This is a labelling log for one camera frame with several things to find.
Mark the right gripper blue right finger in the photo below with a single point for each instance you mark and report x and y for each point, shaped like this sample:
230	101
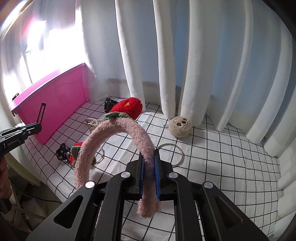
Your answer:
164	187

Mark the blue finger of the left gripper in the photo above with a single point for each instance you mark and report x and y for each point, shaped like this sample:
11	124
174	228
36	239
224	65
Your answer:
30	129
41	113

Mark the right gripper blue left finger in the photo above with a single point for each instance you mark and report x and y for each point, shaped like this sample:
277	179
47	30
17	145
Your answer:
136	169

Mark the black polka-dot hair clip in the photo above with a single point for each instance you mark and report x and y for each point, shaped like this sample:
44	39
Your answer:
63	153

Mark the pearl hair claw clip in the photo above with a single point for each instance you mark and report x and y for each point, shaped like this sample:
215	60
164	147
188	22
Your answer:
93	123

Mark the beige plush sloth pouch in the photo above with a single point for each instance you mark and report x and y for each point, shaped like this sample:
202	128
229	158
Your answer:
180	126

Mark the black smartwatch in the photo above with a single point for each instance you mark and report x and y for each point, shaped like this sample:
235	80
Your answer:
109	104

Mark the pink fuzzy strawberry headband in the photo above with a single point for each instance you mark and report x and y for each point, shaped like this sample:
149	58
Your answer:
121	119

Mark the operator's left hand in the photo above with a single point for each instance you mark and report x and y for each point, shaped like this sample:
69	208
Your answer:
5	185

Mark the pink plastic tub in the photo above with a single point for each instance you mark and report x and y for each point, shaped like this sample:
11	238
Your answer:
62	92

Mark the white grid tablecloth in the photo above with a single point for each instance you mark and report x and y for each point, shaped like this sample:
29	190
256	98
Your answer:
241	169

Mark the white curtain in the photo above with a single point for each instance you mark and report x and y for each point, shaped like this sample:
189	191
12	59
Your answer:
230	60

